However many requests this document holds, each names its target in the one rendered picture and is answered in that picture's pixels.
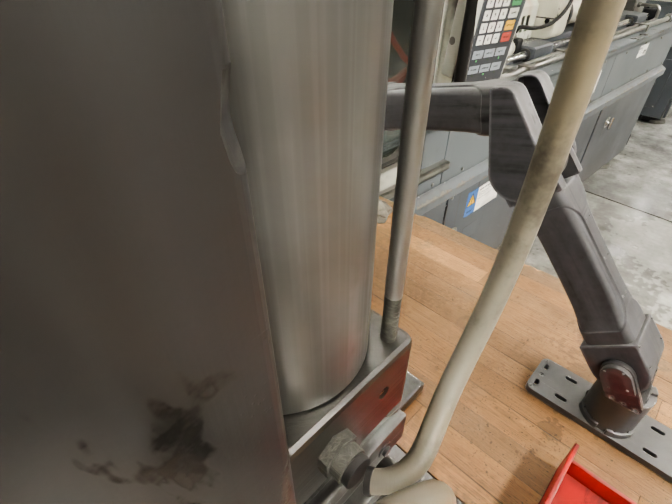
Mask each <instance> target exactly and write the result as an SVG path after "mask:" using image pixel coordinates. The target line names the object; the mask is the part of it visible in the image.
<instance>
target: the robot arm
mask: <svg viewBox="0 0 672 504"><path fill-rule="evenodd" d="M405 86H406V83H396V82H388V84H387V98H386V111H385V124H384V131H394V130H400V129H401V125H402V115H403V105H404V96H405ZM553 92H554V87H553V85H552V82H551V80H550V77H549V76H548V74H547V73H546V72H544V71H541V70H532V71H526V72H524V73H522V74H520V75H518V76H517V77H516V78H501V79H492V80H486V81H477V82H454V83H432V90H431V97H430V104H429V111H428V118H427V126H426V130H436V131H456V132H468V133H476V134H477V135H480V136H489V157H488V176H489V181H490V184H491V186H492V187H493V189H494V190H495V192H496V193H497V194H498V195H500V196H501V197H503V198H504V199H505V200H506V202H507V204H508V206H509V207H510V208H511V207H514V206H516V203H517V200H518V197H519V194H520V191H521V188H522V185H523V183H524V180H525V177H526V174H527V171H528V168H529V165H530V162H531V159H532V156H533V153H534V150H535V147H536V144H537V141H538V138H539V135H540V132H541V129H542V126H543V123H544V120H545V116H546V113H547V110H548V107H549V104H550V101H551V98H552V95H553ZM582 170H583V169H582V166H581V164H580V162H579V160H578V158H577V156H576V143H575V140H574V143H573V145H572V148H571V150H570V153H569V155H568V158H567V160H566V163H565V166H564V168H563V171H562V173H561V176H560V178H559V181H558V183H557V186H556V188H555V191H554V193H553V196H552V198H551V201H550V203H549V206H548V208H547V211H546V213H545V216H544V218H543V221H542V223H541V226H540V228H539V231H538V233H537V237H538V238H539V240H540V242H541V244H542V246H543V248H544V250H545V251H546V254H547V256H548V258H549V260H550V262H551V264H552V266H553V268H554V270H555V272H556V274H557V276H558V278H559V280H560V282H561V284H562V286H563V288H564V290H565V292H566V294H567V296H568V298H569V300H570V303H571V305H572V307H573V310H574V312H575V315H576V317H577V323H578V327H579V330H580V333H581V335H582V337H583V339H584V340H583V342H582V343H581V345H580V347H579V348H580V350H581V352H582V354H583V356H584V358H585V360H586V362H587V364H588V366H589V368H590V370H591V372H592V374H593V375H594V376H595V377H596V381H595V382H594V384H592V383H590V382H588V381H587V380H585V379H583V378H581V377H580V376H578V375H576V374H574V373H573V372H571V371H569V370H567V369H566V368H564V367H562V366H560V365H559V364H557V363H555V362H553V361H552V360H550V359H543V360H542V361H541V362H540V364H539V365H538V367H537V368H536V370H535V371H534V372H533V374H532V375H531V377H530V378H529V380H528V381H527V383H526V385H525V388H526V390H527V391H528V392H529V393H530V394H532V395H533V396H535V397H536V398H538V399H540V400H541V401H543V402H544V403H546V404H547V405H549V406H551V407H552V408H554V409H555V410H557V411H558V412H560V413H562V414H563V415H565V416H566V417H568V418H570V419H571V420H573V421H574V422H576V423H577V424H579V425H581V426H582V427H584V428H585V429H587V430H588V431H590V432H592V433H593V434H595V435H596V436H598V437H599V438H601V439H603V440H604V441H606V442H607V443H609V444H610V445H612V446H614V447H615V448H617V449H618V450H620V451H621V452H623V453H625V454H626V455H628V456H629V457H631V458H632V459H634V460H636V461H637V462H639V463H640V464H642V465H643V466H645V467H647V468H648V469H650V470H651V471H653V472H654V473H656V474H658V475H659V476H661V477H662V478H664V479H665V480H667V481H669V482H670V483H672V429H670V428H669V427H667V426H665V425H663V424H662V423H660V422H658V421H656V420H655V419H653V418H651V417H649V416H648V415H646V414H647V413H648V412H649V411H650V410H651V409H652V408H653V406H654V405H655V404H656V403H657V399H658V396H659V393H658V390H657V388H656V387H654V386H653V385H652V384H653V382H654V379H655V376H656V374H657V371H658V364H659V361H660V358H661V355H662V353H663V350H664V341H663V337H662V336H661V334H660V332H659V330H658V328H657V325H656V323H655V321H654V319H653V317H652V315H651V314H644V313H643V310H642V308H641V306H640V304H639V303H638V301H637V300H635V299H634V298H633V296H632V295H631V293H630V291H629V289H628V288H627V286H626V284H625V282H624V280H623V278H622V276H621V274H620V272H619V270H618V268H617V266H616V264H615V262H614V260H613V258H612V255H611V253H610V251H609V249H608V247H607V245H606V243H605V241H604V239H603V236H602V234H601V232H600V230H599V228H598V226H597V224H596V222H595V219H594V217H593V215H592V212H591V210H590V207H589V205H588V202H587V199H586V192H585V189H584V186H583V184H582V182H581V180H580V177H579V175H578V174H579V173H580V172H581V171H582ZM544 368H545V369H547V370H545V369H544ZM535 383H537V384H535Z"/></svg>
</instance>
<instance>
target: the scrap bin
mask: <svg viewBox="0 0 672 504"><path fill-rule="evenodd" d="M578 449H579V445H578V444H577V443H575V444H574V446H573V447H572V449H571V450H570V451H569V453H568V454H567V455H566V457H565V458H564V460H563V461H562V462H561V464H560V465H559V466H558V468H557V470H556V472H555V474H554V476H553V478H552V480H551V481H550V483H549V485H548V487H547V489H546V491H545V493H544V495H543V497H542V498H541V500H540V502H539V504H637V503H636V502H634V501H633V500H631V499H630V498H628V497H627V496H625V495H624V494H623V493H621V492H620V491H618V490H617V489H615V488H614V487H612V486H611V485H609V484H608V483H607V482H605V481H604V480H602V479H601V478H599V477H598V476H596V475H595V474H593V473H592V472H591V471H589V470H588V469H586V468H585V467H583V466H582V465H580V464H579V463H577V462H576V461H574V460H573V459H574V457H575V455H576V453H577V451H578Z"/></svg>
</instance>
